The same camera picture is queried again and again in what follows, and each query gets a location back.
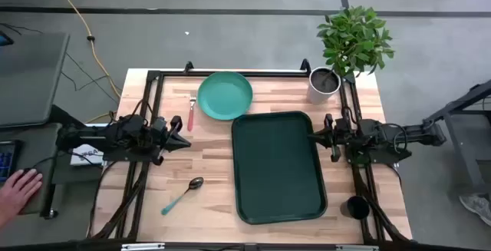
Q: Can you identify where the green leafy plant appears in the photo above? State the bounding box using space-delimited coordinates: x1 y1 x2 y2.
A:
316 5 395 79

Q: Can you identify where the white plant pot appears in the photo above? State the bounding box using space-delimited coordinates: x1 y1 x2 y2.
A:
306 66 341 105

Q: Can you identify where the grey desk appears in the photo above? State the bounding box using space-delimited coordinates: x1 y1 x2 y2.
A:
0 31 71 128

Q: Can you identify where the dark green plastic tray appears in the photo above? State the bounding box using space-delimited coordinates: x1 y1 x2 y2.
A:
231 111 328 226

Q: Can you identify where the fork with pink handle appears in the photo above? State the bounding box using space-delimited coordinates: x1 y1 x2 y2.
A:
186 94 197 132

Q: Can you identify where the yellow cable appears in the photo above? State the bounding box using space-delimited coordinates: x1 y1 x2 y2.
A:
44 0 123 124

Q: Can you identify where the white labelled box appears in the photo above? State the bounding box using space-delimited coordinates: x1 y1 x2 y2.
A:
70 143 104 167

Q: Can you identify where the black metal table frame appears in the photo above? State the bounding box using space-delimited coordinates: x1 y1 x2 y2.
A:
87 61 414 244

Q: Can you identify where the black cup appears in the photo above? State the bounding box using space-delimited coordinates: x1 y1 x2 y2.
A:
340 195 371 220

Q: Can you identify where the thin black floor cable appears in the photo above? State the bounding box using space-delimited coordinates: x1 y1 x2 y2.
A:
0 22 120 104

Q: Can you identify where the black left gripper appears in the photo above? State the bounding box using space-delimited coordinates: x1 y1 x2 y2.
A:
151 115 192 167

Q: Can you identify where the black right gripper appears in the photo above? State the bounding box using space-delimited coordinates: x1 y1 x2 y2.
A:
308 113 348 163

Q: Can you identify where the person's hand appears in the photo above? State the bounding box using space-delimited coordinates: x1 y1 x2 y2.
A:
0 168 44 229

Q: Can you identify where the keyboard with blue keys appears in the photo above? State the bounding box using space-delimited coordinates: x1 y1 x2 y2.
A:
0 140 22 185

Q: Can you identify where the silver metal bracket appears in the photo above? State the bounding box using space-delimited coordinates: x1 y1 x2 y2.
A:
335 245 379 251
121 243 166 251

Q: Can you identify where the spoon with teal handle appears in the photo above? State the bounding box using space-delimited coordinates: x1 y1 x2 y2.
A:
160 177 205 216

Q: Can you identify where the teal plastic plate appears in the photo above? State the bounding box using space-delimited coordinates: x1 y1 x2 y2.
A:
196 71 254 121

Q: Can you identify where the dark keyboard shelf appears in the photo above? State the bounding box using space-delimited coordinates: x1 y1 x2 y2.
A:
0 122 64 217

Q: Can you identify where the black desk frame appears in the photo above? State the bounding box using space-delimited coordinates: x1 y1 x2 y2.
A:
421 78 491 190

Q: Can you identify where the person's shoe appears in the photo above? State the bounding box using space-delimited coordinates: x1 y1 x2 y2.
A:
459 192 491 227

